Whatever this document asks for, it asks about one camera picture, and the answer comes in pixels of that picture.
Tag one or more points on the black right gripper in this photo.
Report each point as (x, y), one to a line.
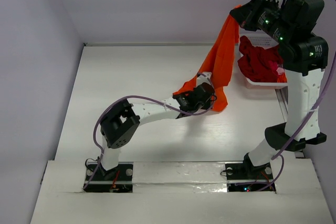
(247, 11)

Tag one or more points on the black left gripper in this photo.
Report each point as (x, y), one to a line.
(207, 105)

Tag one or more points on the orange t shirt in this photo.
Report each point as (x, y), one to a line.
(219, 62)

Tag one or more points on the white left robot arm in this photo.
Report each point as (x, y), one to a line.
(120, 121)

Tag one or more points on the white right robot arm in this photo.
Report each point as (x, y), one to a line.
(305, 57)

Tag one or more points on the white plastic basket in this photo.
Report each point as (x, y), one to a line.
(265, 42)

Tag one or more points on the pink cloth in basket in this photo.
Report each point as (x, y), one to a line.
(276, 68)

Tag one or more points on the dark red t shirt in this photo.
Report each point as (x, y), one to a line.
(254, 64)

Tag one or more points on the small orange cloth in basket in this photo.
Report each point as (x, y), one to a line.
(282, 78)

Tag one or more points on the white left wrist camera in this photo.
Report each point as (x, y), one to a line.
(203, 77)

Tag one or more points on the metal rail right table edge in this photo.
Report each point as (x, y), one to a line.
(282, 96)

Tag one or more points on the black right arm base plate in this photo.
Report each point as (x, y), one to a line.
(240, 180)

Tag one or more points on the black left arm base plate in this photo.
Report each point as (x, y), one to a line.
(117, 180)

